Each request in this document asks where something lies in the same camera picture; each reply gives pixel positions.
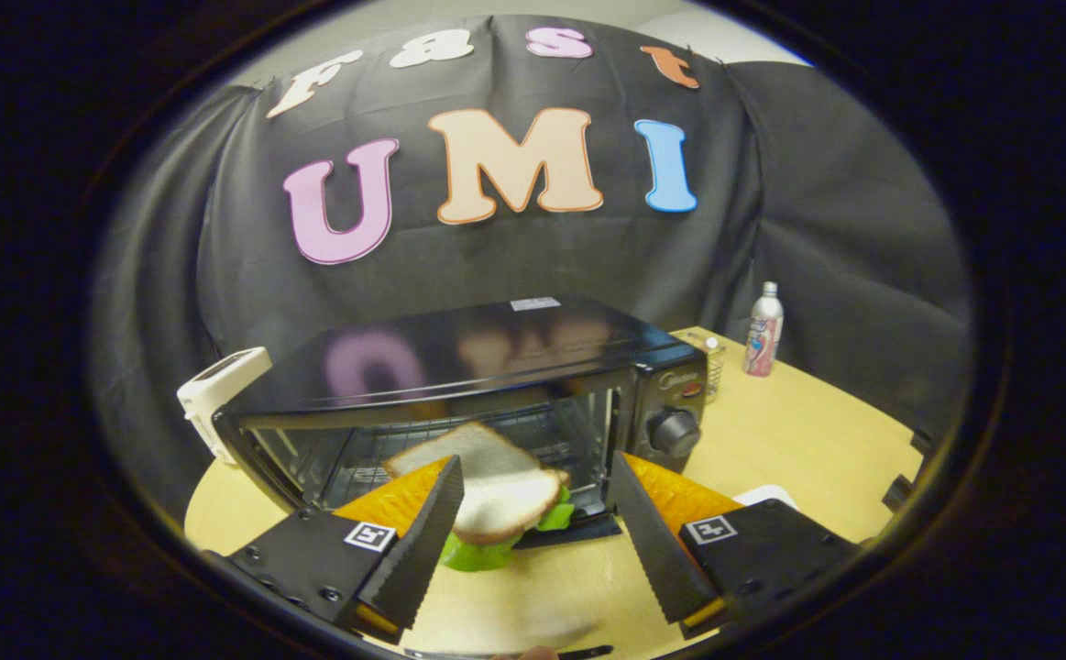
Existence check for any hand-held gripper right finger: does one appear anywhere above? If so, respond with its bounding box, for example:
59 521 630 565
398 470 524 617
608 449 863 641

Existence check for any black toaster oven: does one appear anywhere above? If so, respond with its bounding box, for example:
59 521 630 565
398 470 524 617
212 295 709 549

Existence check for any white pop-up toaster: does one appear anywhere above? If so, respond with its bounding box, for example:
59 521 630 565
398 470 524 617
177 346 273 466

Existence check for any wire mesh basket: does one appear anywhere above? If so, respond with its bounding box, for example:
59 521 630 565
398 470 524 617
690 332 728 404

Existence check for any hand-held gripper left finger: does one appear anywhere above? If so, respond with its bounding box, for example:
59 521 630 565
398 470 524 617
203 455 466 644

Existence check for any pink and white bottle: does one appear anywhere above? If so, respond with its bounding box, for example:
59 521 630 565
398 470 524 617
743 281 785 378

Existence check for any white rectangular dish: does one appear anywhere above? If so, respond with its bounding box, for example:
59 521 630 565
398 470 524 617
732 484 799 511

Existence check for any black backdrop cloth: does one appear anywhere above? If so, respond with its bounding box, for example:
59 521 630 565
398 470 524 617
88 14 973 523

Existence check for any white bread lettuce sandwich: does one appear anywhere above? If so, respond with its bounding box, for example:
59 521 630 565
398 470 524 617
382 422 579 573

